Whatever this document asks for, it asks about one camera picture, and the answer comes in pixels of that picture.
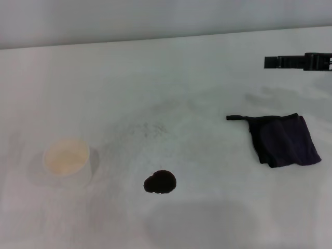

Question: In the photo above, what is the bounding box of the black water stain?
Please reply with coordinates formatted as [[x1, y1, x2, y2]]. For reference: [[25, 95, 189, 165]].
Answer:
[[143, 170, 177, 195]]

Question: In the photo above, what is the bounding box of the dark purple rag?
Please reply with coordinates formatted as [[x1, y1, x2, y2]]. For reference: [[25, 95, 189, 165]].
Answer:
[[226, 113, 322, 169]]

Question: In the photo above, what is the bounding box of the white paper cup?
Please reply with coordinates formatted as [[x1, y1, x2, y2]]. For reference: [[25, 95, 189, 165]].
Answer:
[[43, 139, 93, 189]]

